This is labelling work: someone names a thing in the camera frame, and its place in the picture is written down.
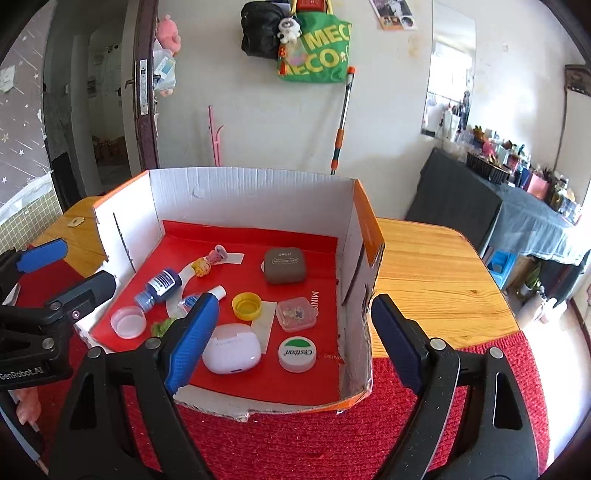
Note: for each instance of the white cap with green label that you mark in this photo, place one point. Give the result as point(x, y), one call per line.
point(298, 354)

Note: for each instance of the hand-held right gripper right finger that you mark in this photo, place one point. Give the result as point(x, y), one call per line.
point(397, 337)

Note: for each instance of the pink plush toy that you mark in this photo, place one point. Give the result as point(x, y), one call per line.
point(167, 32)

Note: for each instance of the wall mirror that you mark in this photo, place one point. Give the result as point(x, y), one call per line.
point(450, 64)

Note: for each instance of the wall photo print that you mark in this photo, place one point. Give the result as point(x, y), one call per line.
point(392, 11)

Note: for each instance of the red paper liner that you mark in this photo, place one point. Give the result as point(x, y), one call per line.
point(240, 277)

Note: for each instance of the dark brown door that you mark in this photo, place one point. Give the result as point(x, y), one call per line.
point(148, 134)

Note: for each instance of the clear round lid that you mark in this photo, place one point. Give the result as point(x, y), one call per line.
point(128, 322)

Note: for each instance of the white earbuds case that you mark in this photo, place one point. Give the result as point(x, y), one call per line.
point(233, 348)

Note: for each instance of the pink charm with red tassel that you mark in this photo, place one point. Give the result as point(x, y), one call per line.
point(291, 60)

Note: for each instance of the black bag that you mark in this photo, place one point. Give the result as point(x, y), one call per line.
point(261, 30)

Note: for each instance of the small blue bottle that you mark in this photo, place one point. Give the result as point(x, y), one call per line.
point(159, 286)

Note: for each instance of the orange cardboard box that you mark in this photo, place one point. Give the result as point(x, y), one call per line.
point(258, 194)

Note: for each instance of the brown eye shadow case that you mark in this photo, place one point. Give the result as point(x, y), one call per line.
point(285, 265)

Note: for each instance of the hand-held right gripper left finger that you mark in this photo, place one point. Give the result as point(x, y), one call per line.
point(194, 341)

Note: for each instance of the blue plastic stool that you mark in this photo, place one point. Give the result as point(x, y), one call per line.
point(501, 265)

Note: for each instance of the yellow bottle cap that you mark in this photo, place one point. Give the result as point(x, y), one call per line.
point(247, 305)

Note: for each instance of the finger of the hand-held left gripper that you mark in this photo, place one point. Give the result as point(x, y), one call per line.
point(92, 288)
point(44, 254)

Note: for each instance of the dark cloth covered table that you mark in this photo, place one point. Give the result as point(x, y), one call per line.
point(461, 198)

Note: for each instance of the green frilly scrunchie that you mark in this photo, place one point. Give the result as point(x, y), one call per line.
point(161, 327)

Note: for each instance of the red knitted cloth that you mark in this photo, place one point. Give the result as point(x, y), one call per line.
point(300, 443)

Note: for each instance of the clear eye drop bottle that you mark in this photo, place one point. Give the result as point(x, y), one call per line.
point(217, 293)

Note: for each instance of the small clear plastic box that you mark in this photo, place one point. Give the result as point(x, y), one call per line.
point(297, 314)

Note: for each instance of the grey star printed curtain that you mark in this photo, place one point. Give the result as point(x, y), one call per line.
point(18, 129)

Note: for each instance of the dark patterned cloth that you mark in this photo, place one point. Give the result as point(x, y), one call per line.
point(579, 81)

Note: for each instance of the yellow and pink toy figure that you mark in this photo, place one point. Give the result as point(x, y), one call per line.
point(205, 264)

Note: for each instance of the green tote bag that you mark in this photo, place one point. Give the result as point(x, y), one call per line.
point(323, 55)

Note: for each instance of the person's left hand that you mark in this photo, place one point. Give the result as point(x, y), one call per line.
point(28, 406)

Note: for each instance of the row of cosmetics bottles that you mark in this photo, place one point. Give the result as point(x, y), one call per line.
point(508, 166)

